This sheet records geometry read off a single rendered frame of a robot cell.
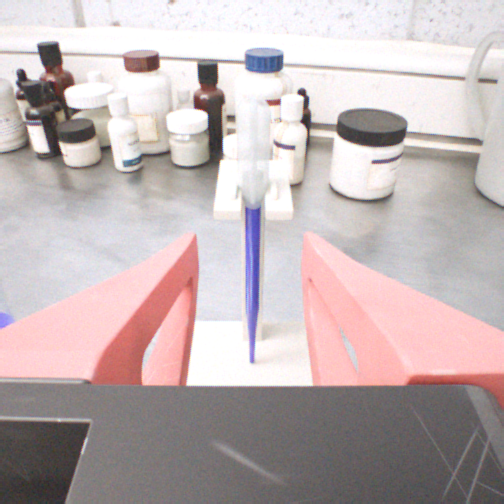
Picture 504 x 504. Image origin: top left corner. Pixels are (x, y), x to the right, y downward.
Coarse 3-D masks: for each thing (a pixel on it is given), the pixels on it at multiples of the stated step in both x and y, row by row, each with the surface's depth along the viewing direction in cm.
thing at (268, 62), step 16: (256, 48) 45; (272, 48) 45; (256, 64) 43; (272, 64) 43; (240, 80) 44; (256, 80) 43; (272, 80) 43; (288, 80) 44; (240, 96) 45; (272, 96) 44; (272, 112) 45; (272, 128) 46; (272, 144) 47
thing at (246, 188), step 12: (252, 96) 16; (240, 108) 16; (240, 120) 16; (252, 120) 15; (240, 132) 16; (252, 132) 16; (240, 144) 16; (252, 144) 16; (240, 156) 17; (252, 156) 16; (240, 168) 17; (252, 168) 17; (240, 180) 17; (252, 180) 17; (252, 192) 17
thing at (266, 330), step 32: (224, 160) 20; (224, 192) 18; (288, 192) 18; (192, 352) 26; (224, 352) 26; (256, 352) 26; (288, 352) 26; (192, 384) 24; (224, 384) 24; (256, 384) 24; (288, 384) 24
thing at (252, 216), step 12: (252, 216) 18; (252, 228) 19; (252, 240) 19; (252, 252) 20; (252, 264) 20; (252, 276) 20; (252, 288) 21; (252, 300) 21; (252, 312) 22; (252, 324) 23; (252, 336) 23; (252, 348) 24; (252, 360) 25
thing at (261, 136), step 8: (256, 96) 16; (256, 104) 15; (264, 104) 15; (256, 112) 15; (264, 112) 15; (256, 120) 15; (264, 120) 16; (256, 128) 16; (264, 128) 16; (256, 136) 16; (264, 136) 16; (256, 144) 16; (264, 144) 16; (256, 152) 16; (264, 152) 16; (256, 160) 16; (264, 160) 17; (256, 168) 17; (264, 168) 17; (256, 176) 17; (264, 176) 17; (256, 184) 17; (264, 184) 17; (256, 192) 17; (264, 192) 18
